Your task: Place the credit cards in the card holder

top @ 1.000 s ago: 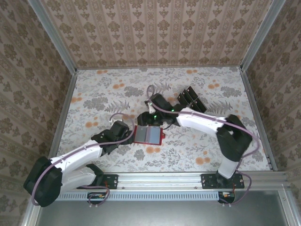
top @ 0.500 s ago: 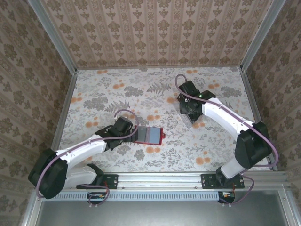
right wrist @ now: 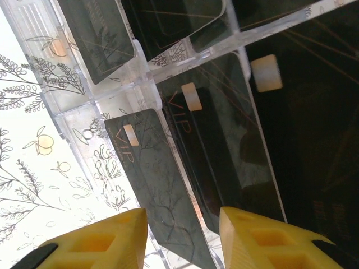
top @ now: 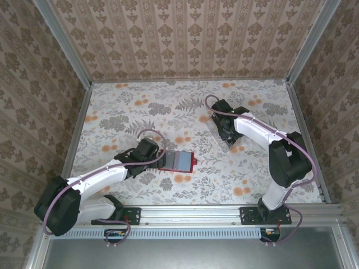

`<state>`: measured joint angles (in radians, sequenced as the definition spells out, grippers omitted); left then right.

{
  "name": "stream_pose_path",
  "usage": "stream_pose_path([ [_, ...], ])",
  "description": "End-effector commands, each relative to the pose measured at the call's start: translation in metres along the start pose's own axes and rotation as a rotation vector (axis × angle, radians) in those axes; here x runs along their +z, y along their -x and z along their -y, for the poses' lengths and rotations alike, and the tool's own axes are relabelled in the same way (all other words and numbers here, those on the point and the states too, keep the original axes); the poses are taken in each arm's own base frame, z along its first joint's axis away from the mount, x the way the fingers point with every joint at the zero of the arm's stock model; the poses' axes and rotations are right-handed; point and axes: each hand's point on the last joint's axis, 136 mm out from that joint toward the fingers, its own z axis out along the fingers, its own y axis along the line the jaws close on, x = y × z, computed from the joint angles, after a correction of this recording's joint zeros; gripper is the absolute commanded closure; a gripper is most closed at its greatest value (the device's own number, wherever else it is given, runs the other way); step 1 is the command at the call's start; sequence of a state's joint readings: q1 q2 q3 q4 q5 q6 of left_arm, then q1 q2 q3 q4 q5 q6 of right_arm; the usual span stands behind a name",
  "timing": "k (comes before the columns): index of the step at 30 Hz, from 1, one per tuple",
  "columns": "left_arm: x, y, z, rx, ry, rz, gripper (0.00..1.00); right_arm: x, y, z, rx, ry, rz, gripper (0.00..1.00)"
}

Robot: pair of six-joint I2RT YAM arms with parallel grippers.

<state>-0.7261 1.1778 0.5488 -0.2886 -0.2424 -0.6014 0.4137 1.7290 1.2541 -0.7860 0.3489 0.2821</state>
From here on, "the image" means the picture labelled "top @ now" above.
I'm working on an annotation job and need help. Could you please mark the small black connector board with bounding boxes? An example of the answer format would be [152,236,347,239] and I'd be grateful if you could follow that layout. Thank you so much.
[260,227,282,242]
[104,228,129,238]

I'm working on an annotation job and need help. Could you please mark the floral patterned table cover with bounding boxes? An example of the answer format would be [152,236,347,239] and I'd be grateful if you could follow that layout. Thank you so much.
[65,79,324,206]

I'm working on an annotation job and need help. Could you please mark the aluminium table edge rail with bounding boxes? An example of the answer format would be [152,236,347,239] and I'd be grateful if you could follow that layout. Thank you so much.
[285,81,332,205]
[60,82,95,177]

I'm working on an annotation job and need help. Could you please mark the white slotted cable duct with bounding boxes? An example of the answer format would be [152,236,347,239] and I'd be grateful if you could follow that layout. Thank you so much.
[66,226,264,240]

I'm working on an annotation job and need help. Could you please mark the red leather card holder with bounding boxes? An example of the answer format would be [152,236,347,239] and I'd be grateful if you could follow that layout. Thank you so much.
[157,150,199,173]

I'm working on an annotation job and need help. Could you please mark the aluminium frame post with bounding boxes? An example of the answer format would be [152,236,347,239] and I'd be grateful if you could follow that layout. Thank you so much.
[286,0,342,86]
[31,0,93,88]

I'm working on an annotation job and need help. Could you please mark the grey metal panel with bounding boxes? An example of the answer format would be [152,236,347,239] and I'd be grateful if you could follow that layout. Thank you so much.
[25,226,359,269]

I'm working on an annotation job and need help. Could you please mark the long aluminium base rail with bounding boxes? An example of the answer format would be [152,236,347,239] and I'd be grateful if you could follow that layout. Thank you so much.
[40,203,345,228]

